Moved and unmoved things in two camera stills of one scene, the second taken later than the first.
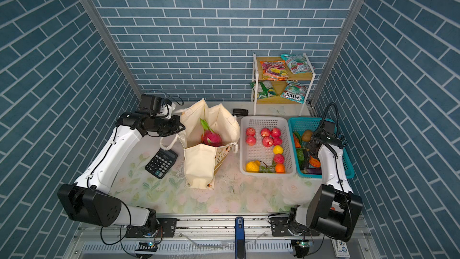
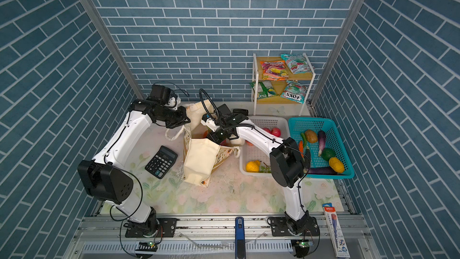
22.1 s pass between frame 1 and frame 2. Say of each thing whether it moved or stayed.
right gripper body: moved
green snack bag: stayed
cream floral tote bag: moved
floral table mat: stayed
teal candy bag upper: stayed
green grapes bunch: stayed
